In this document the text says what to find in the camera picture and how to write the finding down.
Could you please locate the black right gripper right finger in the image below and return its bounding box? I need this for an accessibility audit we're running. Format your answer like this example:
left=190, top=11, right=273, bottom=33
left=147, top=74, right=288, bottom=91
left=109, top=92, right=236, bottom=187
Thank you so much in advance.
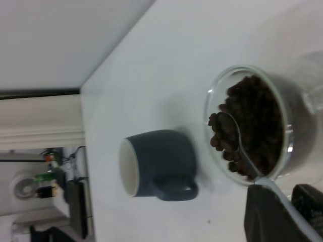
left=292, top=184, right=323, bottom=232

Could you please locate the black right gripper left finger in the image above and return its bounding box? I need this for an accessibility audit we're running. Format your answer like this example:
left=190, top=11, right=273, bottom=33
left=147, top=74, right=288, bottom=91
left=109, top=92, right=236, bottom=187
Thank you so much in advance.
left=243, top=185, right=316, bottom=242

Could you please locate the metal spoon light-blue handle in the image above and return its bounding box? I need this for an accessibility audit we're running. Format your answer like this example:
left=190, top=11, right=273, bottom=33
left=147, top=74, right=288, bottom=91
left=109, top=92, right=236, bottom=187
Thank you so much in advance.
left=216, top=110, right=323, bottom=240

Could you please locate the dark grey ceramic mug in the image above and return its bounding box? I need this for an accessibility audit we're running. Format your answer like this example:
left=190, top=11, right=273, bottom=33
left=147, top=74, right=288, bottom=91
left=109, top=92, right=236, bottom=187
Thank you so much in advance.
left=119, top=129, right=200, bottom=202

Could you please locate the roasted coffee beans pile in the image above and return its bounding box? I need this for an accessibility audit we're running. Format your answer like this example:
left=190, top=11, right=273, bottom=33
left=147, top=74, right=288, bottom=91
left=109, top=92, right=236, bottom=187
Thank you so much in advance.
left=208, top=75, right=286, bottom=181

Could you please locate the black flat box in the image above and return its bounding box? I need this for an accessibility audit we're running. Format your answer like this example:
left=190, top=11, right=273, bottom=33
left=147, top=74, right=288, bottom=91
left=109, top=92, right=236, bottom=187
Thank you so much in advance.
left=67, top=180, right=88, bottom=238

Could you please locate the black and beige plug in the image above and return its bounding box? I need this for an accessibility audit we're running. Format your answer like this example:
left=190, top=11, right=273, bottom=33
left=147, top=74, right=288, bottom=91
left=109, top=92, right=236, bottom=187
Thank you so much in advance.
left=37, top=184, right=60, bottom=199

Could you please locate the green circuit board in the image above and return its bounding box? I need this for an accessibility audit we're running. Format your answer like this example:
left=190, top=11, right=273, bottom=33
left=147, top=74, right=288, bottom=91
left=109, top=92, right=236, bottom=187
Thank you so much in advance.
left=34, top=172, right=56, bottom=184

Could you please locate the white round fixture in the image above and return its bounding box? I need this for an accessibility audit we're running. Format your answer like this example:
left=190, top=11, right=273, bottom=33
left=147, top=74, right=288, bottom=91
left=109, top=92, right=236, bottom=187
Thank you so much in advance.
left=10, top=173, right=35, bottom=200

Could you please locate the clear glass handled cup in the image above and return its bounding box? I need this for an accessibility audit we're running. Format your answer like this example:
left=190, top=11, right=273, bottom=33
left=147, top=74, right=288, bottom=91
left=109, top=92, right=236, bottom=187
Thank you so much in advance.
left=203, top=51, right=323, bottom=188

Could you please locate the white ribbed wall moulding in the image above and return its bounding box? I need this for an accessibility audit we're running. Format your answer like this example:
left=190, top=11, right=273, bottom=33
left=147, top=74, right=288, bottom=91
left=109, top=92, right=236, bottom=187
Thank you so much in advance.
left=0, top=94, right=85, bottom=152

